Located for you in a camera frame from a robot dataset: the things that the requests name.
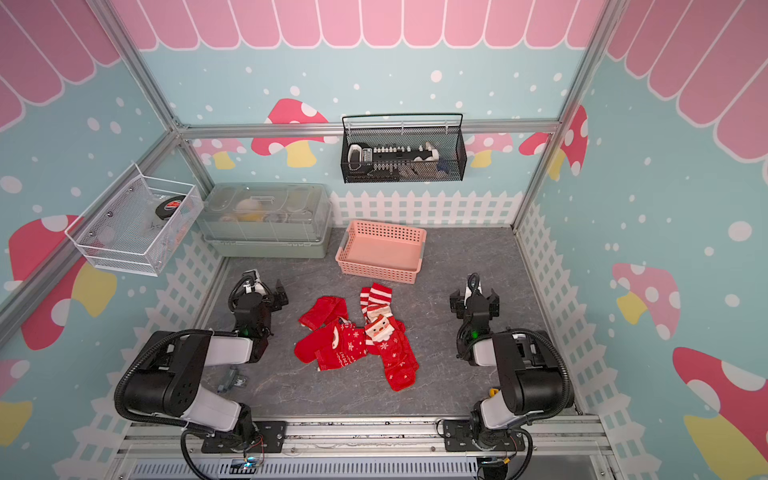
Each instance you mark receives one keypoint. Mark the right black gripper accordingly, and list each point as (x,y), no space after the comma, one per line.
(459,304)

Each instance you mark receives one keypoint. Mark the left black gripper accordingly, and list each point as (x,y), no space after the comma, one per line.
(273,297)

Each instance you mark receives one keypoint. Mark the red sock white lettering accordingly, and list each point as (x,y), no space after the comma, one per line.
(333,341)

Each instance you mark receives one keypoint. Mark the red Santa sock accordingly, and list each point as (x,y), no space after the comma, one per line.
(387,339)

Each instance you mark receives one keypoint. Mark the red white striped sock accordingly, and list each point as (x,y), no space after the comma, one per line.
(375,301)

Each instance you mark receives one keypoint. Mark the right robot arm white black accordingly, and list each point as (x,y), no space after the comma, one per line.
(533,381)

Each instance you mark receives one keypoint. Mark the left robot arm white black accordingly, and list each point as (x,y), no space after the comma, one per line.
(163,383)

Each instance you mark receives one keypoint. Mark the clear lidded storage box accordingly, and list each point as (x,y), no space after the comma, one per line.
(267,220)

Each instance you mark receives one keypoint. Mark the pink plastic basket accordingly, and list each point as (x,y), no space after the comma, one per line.
(382,251)

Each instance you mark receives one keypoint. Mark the black red tape measure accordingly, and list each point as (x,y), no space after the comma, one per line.
(166,209)

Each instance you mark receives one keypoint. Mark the white black remote in basket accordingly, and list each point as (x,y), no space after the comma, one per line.
(388,161)

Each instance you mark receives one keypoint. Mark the small grey metal bracket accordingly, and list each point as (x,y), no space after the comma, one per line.
(233,379)

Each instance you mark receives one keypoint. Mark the white wire wall basket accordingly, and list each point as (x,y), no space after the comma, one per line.
(120,231)

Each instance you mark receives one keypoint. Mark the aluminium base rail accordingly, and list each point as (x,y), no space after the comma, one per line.
(414,447)

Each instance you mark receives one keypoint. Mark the black wire mesh wall basket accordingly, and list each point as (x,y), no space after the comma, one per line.
(444,131)

